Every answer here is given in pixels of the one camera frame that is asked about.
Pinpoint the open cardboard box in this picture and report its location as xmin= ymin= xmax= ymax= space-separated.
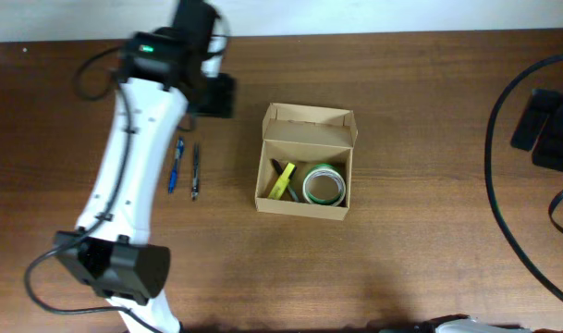
xmin=254 ymin=103 xmax=358 ymax=220

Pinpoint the yellow highlighter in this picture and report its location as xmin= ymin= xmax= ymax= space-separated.
xmin=268 ymin=163 xmax=296 ymax=200

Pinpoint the black marker pen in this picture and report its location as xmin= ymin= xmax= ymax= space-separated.
xmin=272 ymin=159 xmax=300 ymax=203

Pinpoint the white masking tape roll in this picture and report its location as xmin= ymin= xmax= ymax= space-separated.
xmin=302 ymin=167 xmax=347 ymax=205

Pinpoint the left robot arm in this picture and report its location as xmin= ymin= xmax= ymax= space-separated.
xmin=53 ymin=28 xmax=234 ymax=332

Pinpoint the blue ballpoint pen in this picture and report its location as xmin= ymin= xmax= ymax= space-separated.
xmin=167 ymin=136 xmax=185 ymax=194

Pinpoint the green tape roll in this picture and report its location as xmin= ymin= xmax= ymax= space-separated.
xmin=301 ymin=163 xmax=348 ymax=207

